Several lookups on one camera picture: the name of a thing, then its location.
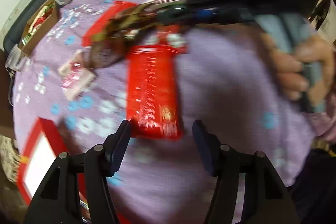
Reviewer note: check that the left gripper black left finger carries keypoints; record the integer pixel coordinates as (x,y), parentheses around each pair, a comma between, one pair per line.
(98,163)

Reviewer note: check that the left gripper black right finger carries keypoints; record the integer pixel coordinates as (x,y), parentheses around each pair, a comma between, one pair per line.
(266,199)

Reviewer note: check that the pink white snack packet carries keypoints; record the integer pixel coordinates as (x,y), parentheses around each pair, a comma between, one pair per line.
(75,76)

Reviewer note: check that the long red snack bar packet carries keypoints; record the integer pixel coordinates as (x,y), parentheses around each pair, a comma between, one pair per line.
(152,104)

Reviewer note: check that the brown gold sesame packet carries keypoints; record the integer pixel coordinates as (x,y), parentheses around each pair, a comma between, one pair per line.
(112,43)

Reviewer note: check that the red floral snack packet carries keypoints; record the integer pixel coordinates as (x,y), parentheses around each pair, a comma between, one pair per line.
(168,36)

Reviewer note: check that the cardboard box of snacks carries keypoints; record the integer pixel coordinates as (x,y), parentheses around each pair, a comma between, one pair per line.
(38,26)

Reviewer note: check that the person right hand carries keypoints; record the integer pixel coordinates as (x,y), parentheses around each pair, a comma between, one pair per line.
(288,68)

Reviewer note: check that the red white gift box tray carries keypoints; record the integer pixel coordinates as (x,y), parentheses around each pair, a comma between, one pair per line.
(39,160)

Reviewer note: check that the leopard print blanket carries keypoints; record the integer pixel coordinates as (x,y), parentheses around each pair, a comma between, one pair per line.
(10,159)

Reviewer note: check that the purple floral tablecloth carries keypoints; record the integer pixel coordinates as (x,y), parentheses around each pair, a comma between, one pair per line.
(222,81)

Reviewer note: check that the clear plastic cup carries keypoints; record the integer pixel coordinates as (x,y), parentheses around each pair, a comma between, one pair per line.
(16,60)

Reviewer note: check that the red rectangular snack box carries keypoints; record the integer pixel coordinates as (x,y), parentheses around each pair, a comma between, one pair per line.
(102,22)

